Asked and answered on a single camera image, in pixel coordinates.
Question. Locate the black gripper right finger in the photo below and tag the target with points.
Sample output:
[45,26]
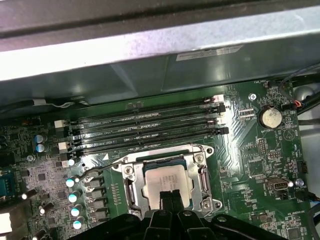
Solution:
[190,225]

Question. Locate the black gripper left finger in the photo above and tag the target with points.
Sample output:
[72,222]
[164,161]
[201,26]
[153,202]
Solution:
[155,225]

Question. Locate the metal socket cover frame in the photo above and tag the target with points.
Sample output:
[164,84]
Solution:
[196,175]

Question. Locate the silver-topped CPU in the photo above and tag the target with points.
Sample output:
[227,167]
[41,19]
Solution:
[162,175]

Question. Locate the CPU socket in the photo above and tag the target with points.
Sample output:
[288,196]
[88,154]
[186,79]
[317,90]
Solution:
[207,150]

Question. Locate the black RAM slot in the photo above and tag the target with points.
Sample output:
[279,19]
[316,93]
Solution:
[150,133]
[150,122]
[150,111]
[150,142]

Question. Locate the grey square inductor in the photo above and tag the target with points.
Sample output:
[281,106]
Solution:
[100,217]
[96,195]
[98,206]
[95,183]

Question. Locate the blue-topped cylindrical capacitor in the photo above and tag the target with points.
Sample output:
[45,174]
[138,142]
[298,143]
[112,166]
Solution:
[76,210]
[79,223]
[40,148]
[73,197]
[40,139]
[71,182]

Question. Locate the green motherboard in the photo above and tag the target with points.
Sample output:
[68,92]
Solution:
[237,150]

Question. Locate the silver internal USB port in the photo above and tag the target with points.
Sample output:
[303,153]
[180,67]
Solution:
[277,186]

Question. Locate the round silver coin battery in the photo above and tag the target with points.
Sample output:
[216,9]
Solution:
[271,117]

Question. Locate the grey case label sticker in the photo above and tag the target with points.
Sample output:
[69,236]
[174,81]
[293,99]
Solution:
[208,52]

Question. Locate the black PC case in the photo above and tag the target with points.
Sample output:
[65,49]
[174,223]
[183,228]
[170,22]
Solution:
[150,37]

